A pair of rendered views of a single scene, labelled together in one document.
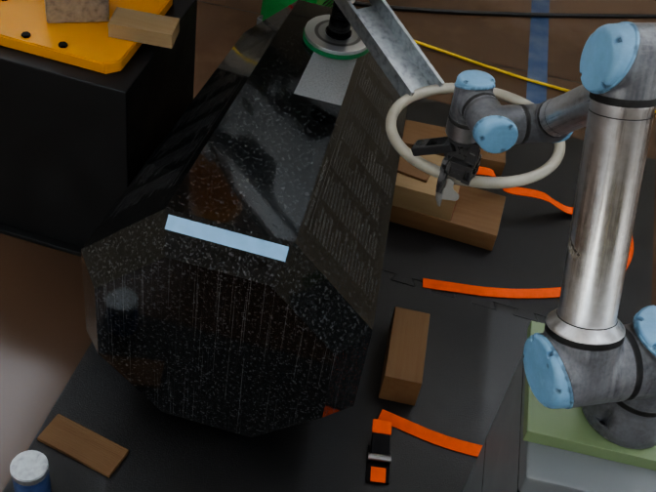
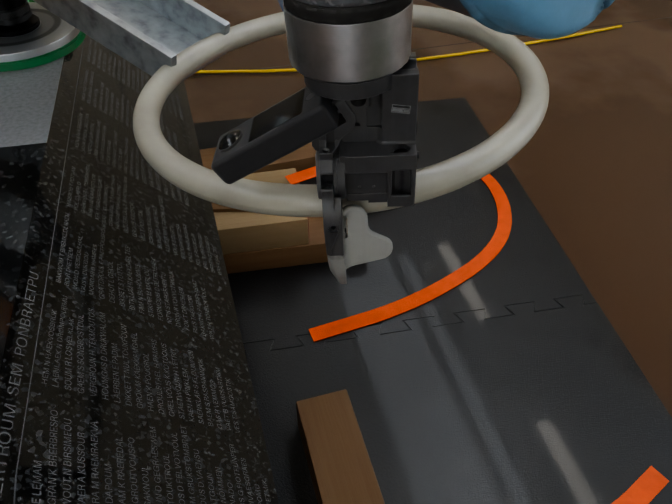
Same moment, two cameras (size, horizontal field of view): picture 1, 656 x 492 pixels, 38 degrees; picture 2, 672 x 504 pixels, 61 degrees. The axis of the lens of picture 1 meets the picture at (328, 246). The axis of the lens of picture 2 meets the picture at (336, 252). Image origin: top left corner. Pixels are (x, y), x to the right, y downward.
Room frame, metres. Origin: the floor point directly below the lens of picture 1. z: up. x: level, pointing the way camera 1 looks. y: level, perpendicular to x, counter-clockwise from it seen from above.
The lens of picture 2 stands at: (1.54, -0.14, 1.28)
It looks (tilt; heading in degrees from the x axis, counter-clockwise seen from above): 46 degrees down; 342
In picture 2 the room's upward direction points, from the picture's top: straight up
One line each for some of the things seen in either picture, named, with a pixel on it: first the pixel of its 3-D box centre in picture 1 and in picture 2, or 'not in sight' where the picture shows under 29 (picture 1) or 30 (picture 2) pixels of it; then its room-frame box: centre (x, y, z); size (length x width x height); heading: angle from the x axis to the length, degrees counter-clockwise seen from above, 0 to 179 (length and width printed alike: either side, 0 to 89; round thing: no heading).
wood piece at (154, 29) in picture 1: (143, 27); not in sight; (2.53, 0.68, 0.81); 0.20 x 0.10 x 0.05; 90
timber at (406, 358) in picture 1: (404, 354); (339, 468); (2.03, -0.31, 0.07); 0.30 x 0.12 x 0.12; 178
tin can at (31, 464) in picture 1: (30, 477); not in sight; (1.35, 0.69, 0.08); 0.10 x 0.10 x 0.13
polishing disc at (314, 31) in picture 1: (338, 34); (16, 30); (2.62, 0.09, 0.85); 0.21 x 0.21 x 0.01
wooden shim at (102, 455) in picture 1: (83, 444); not in sight; (1.52, 0.60, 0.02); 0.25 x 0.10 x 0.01; 72
